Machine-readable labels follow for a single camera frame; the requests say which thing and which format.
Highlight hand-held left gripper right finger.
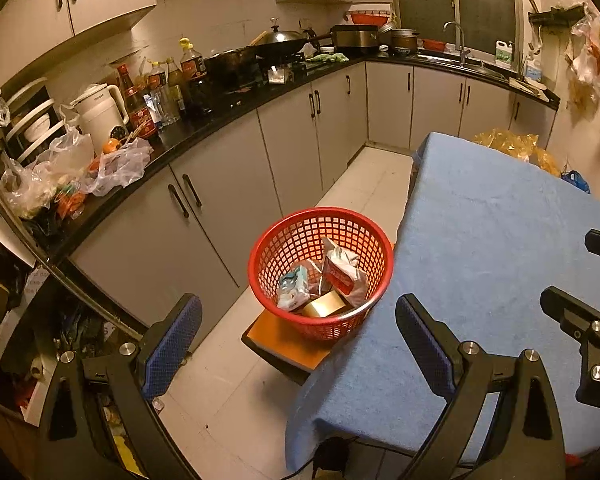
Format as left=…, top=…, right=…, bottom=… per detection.
left=395, top=293, right=567, bottom=480

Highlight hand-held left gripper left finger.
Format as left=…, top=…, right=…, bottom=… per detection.
left=37, top=293, right=204, bottom=480

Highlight gold box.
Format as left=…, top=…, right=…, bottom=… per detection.
left=300, top=290, right=349, bottom=319

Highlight red white snack packet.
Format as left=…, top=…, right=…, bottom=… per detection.
left=321, top=237, right=369, bottom=309

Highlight teal white packet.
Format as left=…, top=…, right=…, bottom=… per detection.
left=277, top=266, right=312, bottom=312

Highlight red plastic basket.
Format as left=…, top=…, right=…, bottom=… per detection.
left=248, top=206, right=395, bottom=342

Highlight blue bag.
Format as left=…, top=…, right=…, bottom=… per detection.
left=560, top=170, right=592, bottom=194

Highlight blue tablecloth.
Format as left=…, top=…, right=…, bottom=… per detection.
left=285, top=131, right=600, bottom=467

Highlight wooden stool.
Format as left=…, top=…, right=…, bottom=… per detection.
left=241, top=305, right=332, bottom=387

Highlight yellow plastic bag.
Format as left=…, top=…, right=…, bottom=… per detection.
left=474, top=129, right=562, bottom=177

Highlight cutting board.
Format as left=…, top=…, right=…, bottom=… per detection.
left=509, top=76, right=549, bottom=99

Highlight bundle of plastic bags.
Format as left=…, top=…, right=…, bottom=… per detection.
left=564, top=7, right=600, bottom=122

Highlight grey kitchen base cabinets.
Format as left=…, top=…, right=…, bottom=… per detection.
left=67, top=60, right=559, bottom=307

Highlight plastic bag of groceries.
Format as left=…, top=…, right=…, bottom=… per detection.
left=0, top=127, right=97, bottom=222

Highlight black kitchen countertop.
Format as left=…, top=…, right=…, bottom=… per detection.
left=30, top=51, right=562, bottom=262

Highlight white electric kettle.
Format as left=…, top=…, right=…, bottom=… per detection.
left=69, top=83, right=132, bottom=154

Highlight row of sauce bottles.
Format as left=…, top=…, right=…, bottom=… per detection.
left=115, top=37, right=209, bottom=142

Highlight chrome kitchen faucet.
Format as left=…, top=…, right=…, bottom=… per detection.
left=442, top=21, right=469, bottom=66

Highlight dish rack with bowls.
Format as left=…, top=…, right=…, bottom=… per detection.
left=4, top=76, right=64, bottom=162

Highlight metal cooking pot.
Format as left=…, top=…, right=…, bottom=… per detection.
left=391, top=29, right=422, bottom=54

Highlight black frying pan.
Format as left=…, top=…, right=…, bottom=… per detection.
left=204, top=47, right=262, bottom=82

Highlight black rice cooker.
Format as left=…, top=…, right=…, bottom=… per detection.
left=330, top=25, right=382, bottom=54

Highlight black wok with lid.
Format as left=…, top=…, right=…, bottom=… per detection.
left=251, top=17, right=332, bottom=59

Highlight red plastic basin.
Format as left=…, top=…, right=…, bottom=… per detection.
left=344, top=10, right=392, bottom=26

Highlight black floor cable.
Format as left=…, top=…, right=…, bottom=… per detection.
left=280, top=435, right=363, bottom=480

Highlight black wall hook rack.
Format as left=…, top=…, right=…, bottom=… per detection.
left=527, top=5, right=587, bottom=24

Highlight large grey wall cabinet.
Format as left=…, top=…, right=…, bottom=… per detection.
left=0, top=0, right=159, bottom=77

